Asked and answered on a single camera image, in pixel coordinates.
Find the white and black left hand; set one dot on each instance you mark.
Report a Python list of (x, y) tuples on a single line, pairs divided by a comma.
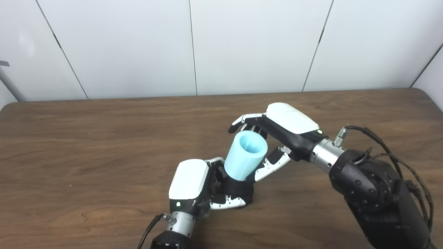
[(188, 183)]

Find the white and black right hand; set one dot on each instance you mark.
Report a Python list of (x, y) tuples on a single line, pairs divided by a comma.
[(294, 122)]

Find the black nozzle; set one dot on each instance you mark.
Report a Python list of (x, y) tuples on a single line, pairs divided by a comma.
[(238, 190)]

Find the light blue cylinder cup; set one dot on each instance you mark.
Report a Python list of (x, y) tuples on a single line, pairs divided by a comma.
[(244, 155)]

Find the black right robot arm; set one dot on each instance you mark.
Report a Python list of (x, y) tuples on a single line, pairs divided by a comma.
[(373, 186)]

